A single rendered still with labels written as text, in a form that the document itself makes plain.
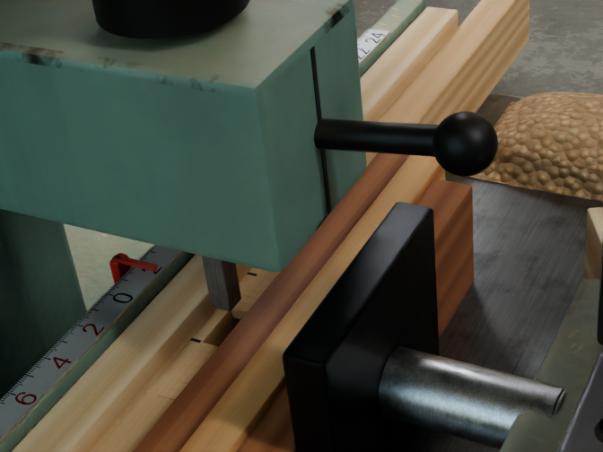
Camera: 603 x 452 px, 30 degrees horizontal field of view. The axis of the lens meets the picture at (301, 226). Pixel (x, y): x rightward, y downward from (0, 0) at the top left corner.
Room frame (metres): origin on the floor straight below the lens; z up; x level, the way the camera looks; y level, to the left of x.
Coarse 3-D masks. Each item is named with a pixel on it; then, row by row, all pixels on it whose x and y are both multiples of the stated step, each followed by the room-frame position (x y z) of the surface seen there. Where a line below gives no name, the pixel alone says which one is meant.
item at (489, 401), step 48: (384, 240) 0.31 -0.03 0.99; (432, 240) 0.32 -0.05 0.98; (336, 288) 0.29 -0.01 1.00; (384, 288) 0.29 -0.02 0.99; (432, 288) 0.32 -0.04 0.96; (336, 336) 0.26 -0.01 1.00; (384, 336) 0.29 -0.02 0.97; (432, 336) 0.32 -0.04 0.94; (288, 384) 0.26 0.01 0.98; (336, 384) 0.26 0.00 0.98; (384, 384) 0.28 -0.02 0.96; (432, 384) 0.27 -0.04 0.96; (480, 384) 0.27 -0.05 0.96; (528, 384) 0.27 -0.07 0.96; (336, 432) 0.25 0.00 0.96; (384, 432) 0.28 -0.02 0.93; (480, 432) 0.26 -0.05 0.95
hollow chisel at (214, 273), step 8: (208, 264) 0.34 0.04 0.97; (216, 264) 0.34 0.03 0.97; (224, 264) 0.34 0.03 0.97; (232, 264) 0.34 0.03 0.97; (208, 272) 0.34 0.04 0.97; (216, 272) 0.34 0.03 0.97; (224, 272) 0.34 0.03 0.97; (232, 272) 0.34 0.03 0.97; (208, 280) 0.34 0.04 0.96; (216, 280) 0.34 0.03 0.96; (224, 280) 0.34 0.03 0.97; (232, 280) 0.34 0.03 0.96; (208, 288) 0.34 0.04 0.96; (216, 288) 0.34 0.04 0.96; (224, 288) 0.34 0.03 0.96; (232, 288) 0.34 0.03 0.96; (216, 296) 0.34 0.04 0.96; (224, 296) 0.34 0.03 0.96; (232, 296) 0.34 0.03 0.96; (240, 296) 0.35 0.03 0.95; (216, 304) 0.34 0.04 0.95; (224, 304) 0.34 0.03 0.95; (232, 304) 0.34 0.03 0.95
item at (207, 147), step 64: (0, 0) 0.38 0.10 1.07; (64, 0) 0.37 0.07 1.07; (256, 0) 0.35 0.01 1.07; (320, 0) 0.34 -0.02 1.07; (0, 64) 0.34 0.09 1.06; (64, 64) 0.33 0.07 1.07; (128, 64) 0.31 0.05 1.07; (192, 64) 0.31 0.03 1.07; (256, 64) 0.30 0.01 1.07; (320, 64) 0.32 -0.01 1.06; (0, 128) 0.34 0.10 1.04; (64, 128) 0.33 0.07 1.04; (128, 128) 0.31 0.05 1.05; (192, 128) 0.30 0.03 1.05; (256, 128) 0.29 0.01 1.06; (0, 192) 0.35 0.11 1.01; (64, 192) 0.33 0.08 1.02; (128, 192) 0.32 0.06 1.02; (192, 192) 0.30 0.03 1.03; (256, 192) 0.29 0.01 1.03; (320, 192) 0.31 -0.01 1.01; (256, 256) 0.29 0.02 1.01
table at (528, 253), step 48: (480, 192) 0.47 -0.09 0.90; (528, 192) 0.47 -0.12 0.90; (480, 240) 0.43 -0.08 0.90; (528, 240) 0.43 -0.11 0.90; (576, 240) 0.42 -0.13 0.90; (480, 288) 0.40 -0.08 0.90; (528, 288) 0.39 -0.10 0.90; (576, 288) 0.39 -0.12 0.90; (480, 336) 0.36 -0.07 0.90; (528, 336) 0.36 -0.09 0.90; (432, 432) 0.31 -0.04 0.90
